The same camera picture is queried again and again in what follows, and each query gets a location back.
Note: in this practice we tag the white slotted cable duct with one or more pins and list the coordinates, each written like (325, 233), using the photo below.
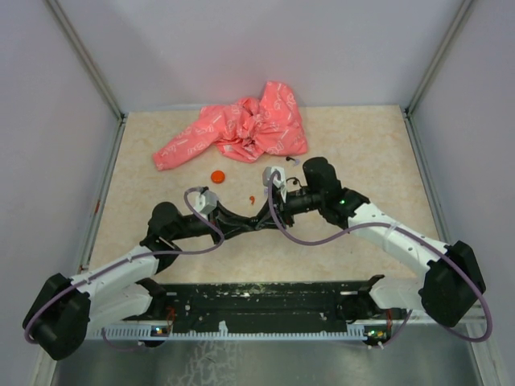
(146, 332)

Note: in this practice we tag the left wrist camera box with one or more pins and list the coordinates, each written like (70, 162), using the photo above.
(206, 203)

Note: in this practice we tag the right aluminium frame post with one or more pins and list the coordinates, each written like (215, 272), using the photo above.
(452, 33)

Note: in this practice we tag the black earbud charging case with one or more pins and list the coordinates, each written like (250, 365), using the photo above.
(253, 221)

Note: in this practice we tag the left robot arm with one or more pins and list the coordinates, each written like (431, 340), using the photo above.
(68, 308)

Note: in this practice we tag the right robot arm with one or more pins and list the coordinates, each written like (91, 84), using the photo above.
(448, 279)

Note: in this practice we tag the left aluminium frame post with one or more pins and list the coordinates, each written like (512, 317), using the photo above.
(85, 57)

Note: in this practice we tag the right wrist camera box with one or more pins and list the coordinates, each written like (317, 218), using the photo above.
(276, 175)

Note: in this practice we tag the pink printed cloth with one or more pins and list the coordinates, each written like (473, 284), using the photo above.
(242, 131)

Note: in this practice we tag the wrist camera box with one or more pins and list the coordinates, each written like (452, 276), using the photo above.
(276, 175)
(206, 203)

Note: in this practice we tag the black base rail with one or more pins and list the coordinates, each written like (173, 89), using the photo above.
(263, 307)

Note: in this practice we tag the aluminium frame post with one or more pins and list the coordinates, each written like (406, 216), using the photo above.
(85, 57)
(452, 33)

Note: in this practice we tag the orange earbud charging case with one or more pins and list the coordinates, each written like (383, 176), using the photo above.
(218, 176)

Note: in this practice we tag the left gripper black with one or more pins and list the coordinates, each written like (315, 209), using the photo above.
(220, 212)

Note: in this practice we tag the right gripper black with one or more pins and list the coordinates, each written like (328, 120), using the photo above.
(280, 198)

